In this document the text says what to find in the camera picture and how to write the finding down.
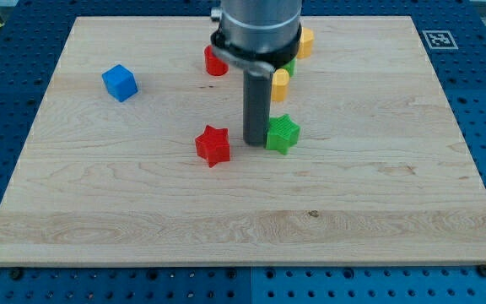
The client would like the yellow hexagon block rear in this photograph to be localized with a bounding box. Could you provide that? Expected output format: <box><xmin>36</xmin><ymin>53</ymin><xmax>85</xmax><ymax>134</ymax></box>
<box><xmin>296</xmin><ymin>27</ymin><xmax>315</xmax><ymax>59</ymax></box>

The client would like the red star block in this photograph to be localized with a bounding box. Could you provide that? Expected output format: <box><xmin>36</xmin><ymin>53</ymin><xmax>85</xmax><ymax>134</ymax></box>
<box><xmin>195</xmin><ymin>125</ymin><xmax>230</xmax><ymax>167</ymax></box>

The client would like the black clamp ring with cable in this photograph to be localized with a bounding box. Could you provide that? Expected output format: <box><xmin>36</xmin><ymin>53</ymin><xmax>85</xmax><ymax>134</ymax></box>
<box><xmin>209</xmin><ymin>23</ymin><xmax>303</xmax><ymax>79</ymax></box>

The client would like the wooden board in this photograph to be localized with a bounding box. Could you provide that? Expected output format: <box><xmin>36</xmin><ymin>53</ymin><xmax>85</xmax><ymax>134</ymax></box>
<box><xmin>0</xmin><ymin>16</ymin><xmax>486</xmax><ymax>268</ymax></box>

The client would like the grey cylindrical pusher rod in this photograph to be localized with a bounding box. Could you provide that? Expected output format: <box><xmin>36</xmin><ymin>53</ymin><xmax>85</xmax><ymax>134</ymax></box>
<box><xmin>243</xmin><ymin>71</ymin><xmax>272</xmax><ymax>146</ymax></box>

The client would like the white fiducial marker tag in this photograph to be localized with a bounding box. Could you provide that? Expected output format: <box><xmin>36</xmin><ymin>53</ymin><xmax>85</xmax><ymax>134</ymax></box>
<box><xmin>423</xmin><ymin>30</ymin><xmax>458</xmax><ymax>50</ymax></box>

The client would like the green block behind rod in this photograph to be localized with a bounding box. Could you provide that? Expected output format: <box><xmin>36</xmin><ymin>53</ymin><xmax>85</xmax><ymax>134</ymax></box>
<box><xmin>282</xmin><ymin>57</ymin><xmax>297</xmax><ymax>77</ymax></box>

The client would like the yellow hexagon block front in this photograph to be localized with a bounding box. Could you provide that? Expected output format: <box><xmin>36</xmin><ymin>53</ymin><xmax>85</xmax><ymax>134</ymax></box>
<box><xmin>271</xmin><ymin>68</ymin><xmax>290</xmax><ymax>101</ymax></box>

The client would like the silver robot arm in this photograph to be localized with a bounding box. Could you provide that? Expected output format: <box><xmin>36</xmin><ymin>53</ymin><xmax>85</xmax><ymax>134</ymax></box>
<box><xmin>211</xmin><ymin>0</ymin><xmax>302</xmax><ymax>53</ymax></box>

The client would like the red cylinder block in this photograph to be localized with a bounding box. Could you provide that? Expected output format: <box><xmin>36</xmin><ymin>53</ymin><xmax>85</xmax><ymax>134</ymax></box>
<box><xmin>203</xmin><ymin>45</ymin><xmax>229</xmax><ymax>76</ymax></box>

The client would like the yellow hexagon block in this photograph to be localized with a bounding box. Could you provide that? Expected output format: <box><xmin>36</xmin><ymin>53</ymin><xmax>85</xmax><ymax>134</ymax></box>
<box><xmin>271</xmin><ymin>68</ymin><xmax>290</xmax><ymax>101</ymax></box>
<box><xmin>296</xmin><ymin>27</ymin><xmax>315</xmax><ymax>59</ymax></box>

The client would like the green star block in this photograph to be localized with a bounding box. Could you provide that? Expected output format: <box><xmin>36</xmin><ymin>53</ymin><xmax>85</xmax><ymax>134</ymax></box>
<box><xmin>266</xmin><ymin>114</ymin><xmax>300</xmax><ymax>155</ymax></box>

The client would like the blue cube block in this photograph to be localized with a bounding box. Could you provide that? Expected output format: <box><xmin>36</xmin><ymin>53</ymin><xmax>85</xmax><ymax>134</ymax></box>
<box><xmin>101</xmin><ymin>64</ymin><xmax>138</xmax><ymax>102</ymax></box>

